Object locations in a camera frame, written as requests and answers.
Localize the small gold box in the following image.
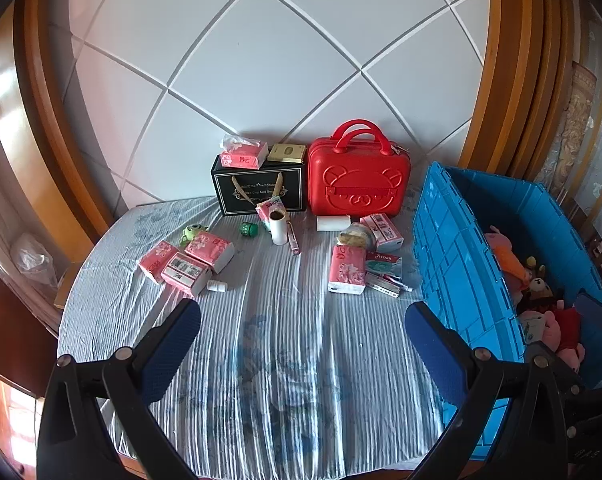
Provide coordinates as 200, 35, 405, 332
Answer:
267, 143, 308, 163

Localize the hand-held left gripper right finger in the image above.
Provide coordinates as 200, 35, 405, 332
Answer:
404, 301, 568, 480

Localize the pig plush orange dress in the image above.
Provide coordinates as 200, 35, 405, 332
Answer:
484, 227, 529, 291

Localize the pink sanitary pad pack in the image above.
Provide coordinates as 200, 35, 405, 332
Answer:
255, 197, 287, 231

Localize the brown wooden cabinet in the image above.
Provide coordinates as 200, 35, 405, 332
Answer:
0, 272, 62, 396

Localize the silver flat case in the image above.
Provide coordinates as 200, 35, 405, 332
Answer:
364, 280, 401, 299

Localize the wooden headboard frame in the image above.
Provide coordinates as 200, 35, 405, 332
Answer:
0, 0, 582, 241

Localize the short lint roller refill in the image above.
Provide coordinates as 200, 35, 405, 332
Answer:
315, 215, 352, 233

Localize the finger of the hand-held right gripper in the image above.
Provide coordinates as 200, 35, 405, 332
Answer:
551, 360, 602, 413

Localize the opened pink tissue pack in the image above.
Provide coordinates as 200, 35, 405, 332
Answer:
219, 135, 269, 170

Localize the red bear hard case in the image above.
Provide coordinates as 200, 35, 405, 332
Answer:
307, 119, 412, 219

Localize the pink tissue pack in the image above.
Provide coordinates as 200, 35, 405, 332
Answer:
138, 240, 179, 283
328, 245, 367, 294
359, 213, 403, 253
160, 252, 213, 297
184, 231, 235, 274
219, 135, 269, 170

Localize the brown bear plush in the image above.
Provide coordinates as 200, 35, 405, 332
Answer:
524, 257, 564, 306

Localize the black gift box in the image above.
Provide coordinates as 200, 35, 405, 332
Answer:
211, 159, 304, 217

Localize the pig plush red dress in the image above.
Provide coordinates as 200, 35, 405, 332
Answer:
544, 305, 587, 373

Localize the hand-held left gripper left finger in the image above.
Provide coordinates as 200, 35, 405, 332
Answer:
37, 298, 202, 480

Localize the teal packet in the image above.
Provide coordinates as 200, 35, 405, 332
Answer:
364, 252, 403, 281

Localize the toothpaste tube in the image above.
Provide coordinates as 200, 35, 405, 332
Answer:
366, 271, 413, 293

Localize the patterned brown curtain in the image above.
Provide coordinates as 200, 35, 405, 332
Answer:
568, 60, 602, 241

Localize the striped bed sheet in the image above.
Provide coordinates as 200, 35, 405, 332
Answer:
56, 195, 482, 478

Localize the blue plastic crate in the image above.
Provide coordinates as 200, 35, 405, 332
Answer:
412, 161, 602, 461

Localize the clear plastic bag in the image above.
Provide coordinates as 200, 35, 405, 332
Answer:
11, 232, 59, 288

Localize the green frog toy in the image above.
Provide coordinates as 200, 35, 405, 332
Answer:
180, 223, 209, 247

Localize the tall lint roller refill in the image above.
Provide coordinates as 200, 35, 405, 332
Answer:
268, 209, 288, 246

